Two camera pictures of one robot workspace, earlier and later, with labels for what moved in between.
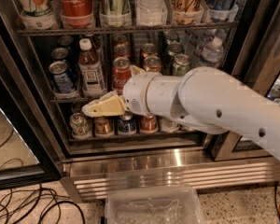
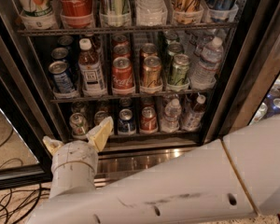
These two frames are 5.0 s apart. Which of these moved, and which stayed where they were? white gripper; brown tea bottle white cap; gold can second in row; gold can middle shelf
Moved: white gripper
Stayed: gold can second in row; gold can middle shelf; brown tea bottle white cap
